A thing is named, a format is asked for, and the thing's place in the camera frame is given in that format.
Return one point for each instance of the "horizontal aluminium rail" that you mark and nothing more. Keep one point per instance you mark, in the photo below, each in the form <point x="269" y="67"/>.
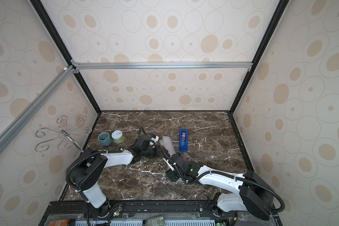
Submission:
<point x="163" y="65"/>

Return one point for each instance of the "metal wire glass rack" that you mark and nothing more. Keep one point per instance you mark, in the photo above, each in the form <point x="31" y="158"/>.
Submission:
<point x="64" y="135"/>

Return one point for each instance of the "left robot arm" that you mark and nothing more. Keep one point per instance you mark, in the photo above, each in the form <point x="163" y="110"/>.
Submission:
<point x="84" y="172"/>

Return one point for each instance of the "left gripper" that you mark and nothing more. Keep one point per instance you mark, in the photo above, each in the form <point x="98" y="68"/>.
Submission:
<point x="158" y="150"/>

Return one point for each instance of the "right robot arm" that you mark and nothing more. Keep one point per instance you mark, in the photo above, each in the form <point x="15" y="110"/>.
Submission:
<point x="248" y="192"/>

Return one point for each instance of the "green white tin can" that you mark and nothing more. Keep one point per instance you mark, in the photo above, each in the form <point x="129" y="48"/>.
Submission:
<point x="118" y="137"/>

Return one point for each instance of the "diagonal aluminium rail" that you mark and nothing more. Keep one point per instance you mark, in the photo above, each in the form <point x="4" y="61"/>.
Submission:
<point x="17" y="125"/>

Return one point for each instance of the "blue tape dispenser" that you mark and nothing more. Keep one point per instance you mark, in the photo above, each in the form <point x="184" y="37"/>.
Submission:
<point x="183" y="140"/>

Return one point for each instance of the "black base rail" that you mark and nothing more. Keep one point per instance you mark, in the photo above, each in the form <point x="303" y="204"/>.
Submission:
<point x="150" y="213"/>

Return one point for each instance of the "teal ceramic cup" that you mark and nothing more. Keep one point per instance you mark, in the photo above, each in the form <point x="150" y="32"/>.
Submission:
<point x="105" y="139"/>

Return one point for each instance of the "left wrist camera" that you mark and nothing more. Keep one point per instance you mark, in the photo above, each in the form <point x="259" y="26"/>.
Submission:
<point x="153" y="139"/>

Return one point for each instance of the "bubble wrap sheet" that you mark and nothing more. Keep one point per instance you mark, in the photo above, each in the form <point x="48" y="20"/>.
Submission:
<point x="166" y="142"/>

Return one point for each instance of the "circuit board with wires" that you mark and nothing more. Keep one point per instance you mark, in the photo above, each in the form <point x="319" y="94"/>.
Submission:
<point x="116" y="210"/>

